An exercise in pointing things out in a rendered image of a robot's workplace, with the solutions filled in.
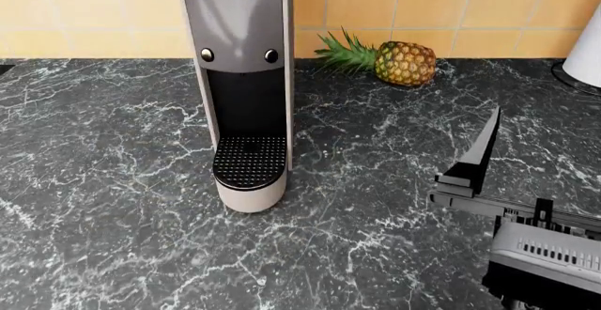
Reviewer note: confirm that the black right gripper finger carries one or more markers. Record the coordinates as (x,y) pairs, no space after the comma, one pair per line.
(479,151)

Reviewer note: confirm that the black stovetop edge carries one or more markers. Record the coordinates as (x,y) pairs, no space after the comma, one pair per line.
(5,67)

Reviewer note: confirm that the pineapple with green crown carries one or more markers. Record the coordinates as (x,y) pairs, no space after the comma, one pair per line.
(404,62)

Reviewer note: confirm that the black round towel holder base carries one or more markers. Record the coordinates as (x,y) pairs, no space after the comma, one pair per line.
(570,80)

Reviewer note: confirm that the grey capsule coffee machine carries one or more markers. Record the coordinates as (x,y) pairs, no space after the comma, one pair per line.
(244,42)

